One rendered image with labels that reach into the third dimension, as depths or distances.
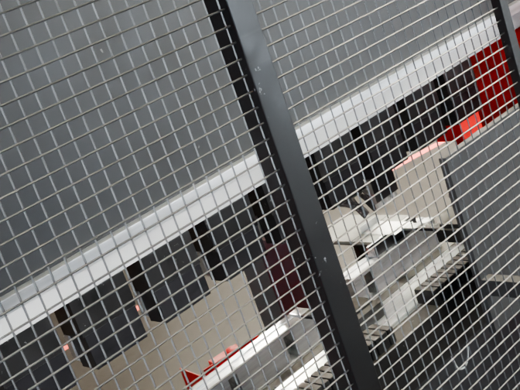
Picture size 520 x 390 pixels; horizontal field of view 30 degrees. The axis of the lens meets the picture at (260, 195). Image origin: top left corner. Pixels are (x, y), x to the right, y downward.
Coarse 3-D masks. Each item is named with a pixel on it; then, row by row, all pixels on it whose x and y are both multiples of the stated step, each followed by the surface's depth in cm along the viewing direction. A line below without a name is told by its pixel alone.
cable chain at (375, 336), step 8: (368, 328) 216; (384, 328) 213; (392, 328) 213; (376, 336) 210; (384, 336) 211; (368, 344) 208; (376, 344) 209; (376, 352) 209; (320, 368) 205; (312, 376) 203; (328, 376) 200; (304, 384) 201; (312, 384) 200; (320, 384) 199; (328, 384) 199
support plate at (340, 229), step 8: (352, 216) 301; (360, 216) 299; (384, 216) 292; (400, 216) 287; (408, 216) 286; (336, 224) 299; (352, 224) 294; (360, 224) 292; (336, 232) 292; (344, 232) 290; (352, 232) 288; (360, 232) 286; (344, 240) 284; (352, 240) 282; (368, 240) 277
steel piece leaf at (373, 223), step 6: (366, 222) 285; (372, 222) 287; (390, 222) 284; (396, 222) 283; (360, 228) 283; (366, 228) 285; (372, 228) 285; (378, 228) 283; (384, 228) 281; (390, 228) 280; (384, 234) 277
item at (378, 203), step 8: (384, 176) 275; (392, 176) 277; (368, 184) 272; (376, 184) 272; (384, 184) 275; (392, 184) 277; (376, 192) 272; (384, 192) 275; (392, 192) 277; (376, 200) 272; (384, 200) 276; (376, 208) 274
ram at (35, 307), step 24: (432, 72) 285; (384, 96) 271; (336, 120) 258; (312, 144) 252; (216, 192) 230; (192, 216) 225; (144, 240) 216; (168, 240) 221; (96, 264) 208; (120, 264) 212; (72, 288) 204; (24, 312) 196; (48, 312) 200; (0, 336) 193
